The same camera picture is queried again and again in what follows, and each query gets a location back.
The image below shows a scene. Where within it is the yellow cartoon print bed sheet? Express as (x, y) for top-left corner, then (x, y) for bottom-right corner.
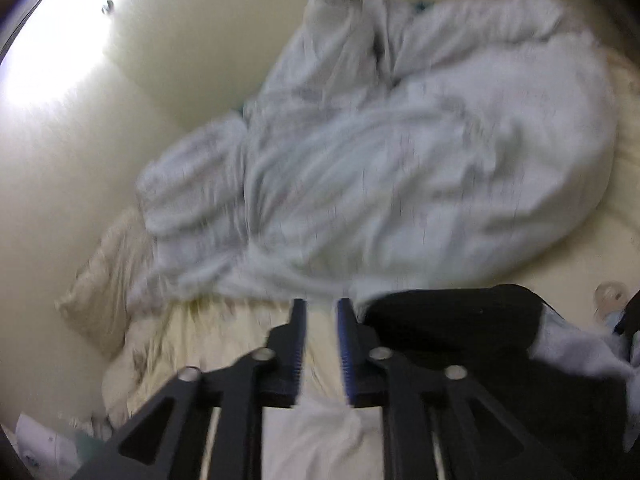
(100, 45), (640, 480)

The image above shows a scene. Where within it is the grey crumpled duvet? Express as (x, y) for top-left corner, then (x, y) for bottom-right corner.
(135, 0), (618, 311)

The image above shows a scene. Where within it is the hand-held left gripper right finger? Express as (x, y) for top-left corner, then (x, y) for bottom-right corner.
(337, 299), (576, 480)

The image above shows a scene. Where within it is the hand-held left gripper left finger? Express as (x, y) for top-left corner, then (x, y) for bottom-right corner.
(75, 299), (307, 480)

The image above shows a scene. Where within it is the beige pillow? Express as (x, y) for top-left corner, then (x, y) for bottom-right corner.
(55, 205), (161, 361)

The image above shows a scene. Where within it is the black sleeved white t-shirt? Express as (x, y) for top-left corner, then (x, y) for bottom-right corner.
(260, 284), (640, 480)

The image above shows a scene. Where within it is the white air purifier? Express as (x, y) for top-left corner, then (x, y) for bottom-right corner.
(15, 412), (83, 480)

